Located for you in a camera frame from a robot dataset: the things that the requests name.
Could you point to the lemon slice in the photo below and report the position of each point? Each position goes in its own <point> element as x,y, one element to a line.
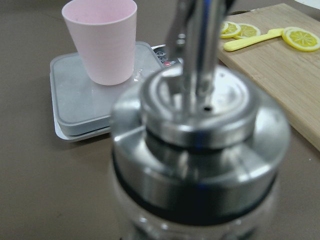
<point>224,27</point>
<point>247,31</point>
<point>301,39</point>
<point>233,30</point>

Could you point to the pink plastic cup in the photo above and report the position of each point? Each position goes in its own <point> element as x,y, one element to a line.
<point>104,34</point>

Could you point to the wooden cutting board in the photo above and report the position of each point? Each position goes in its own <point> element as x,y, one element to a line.
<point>290,76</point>

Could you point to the glass sauce bottle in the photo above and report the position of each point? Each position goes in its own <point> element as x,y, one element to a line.
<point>196,146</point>

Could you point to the digital kitchen scale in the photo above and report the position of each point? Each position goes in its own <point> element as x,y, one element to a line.
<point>81,107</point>

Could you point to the yellow plastic knife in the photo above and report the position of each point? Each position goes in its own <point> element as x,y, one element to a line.
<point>238,44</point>

